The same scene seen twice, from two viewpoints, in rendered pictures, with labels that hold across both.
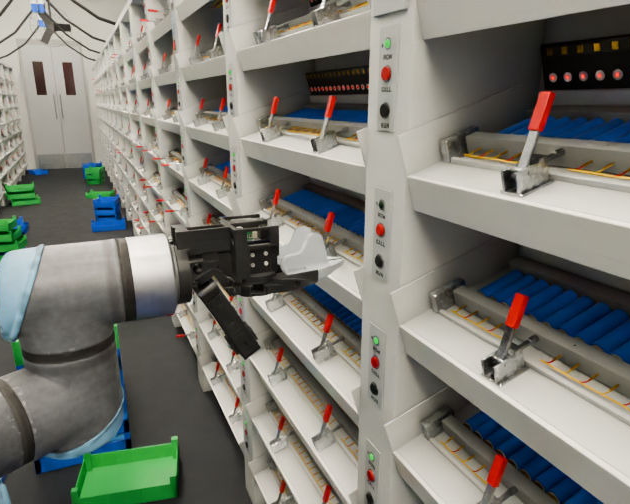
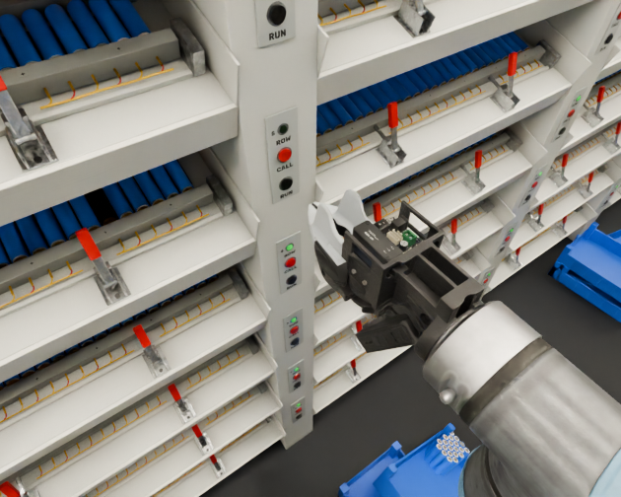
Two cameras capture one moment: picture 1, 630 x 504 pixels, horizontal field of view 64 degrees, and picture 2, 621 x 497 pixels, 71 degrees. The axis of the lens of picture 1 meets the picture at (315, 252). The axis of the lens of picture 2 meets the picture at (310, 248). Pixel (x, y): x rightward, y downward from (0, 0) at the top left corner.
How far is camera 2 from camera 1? 78 cm
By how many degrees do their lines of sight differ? 84
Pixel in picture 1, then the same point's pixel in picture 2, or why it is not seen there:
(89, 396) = not seen: hidden behind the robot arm
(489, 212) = (405, 58)
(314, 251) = (354, 207)
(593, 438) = (444, 136)
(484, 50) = not seen: outside the picture
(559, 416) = (429, 143)
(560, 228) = (454, 38)
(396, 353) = not seen: hidden behind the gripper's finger
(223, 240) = (434, 258)
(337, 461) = (213, 392)
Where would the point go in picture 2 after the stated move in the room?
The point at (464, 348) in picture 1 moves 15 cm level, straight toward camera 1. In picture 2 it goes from (360, 171) to (462, 179)
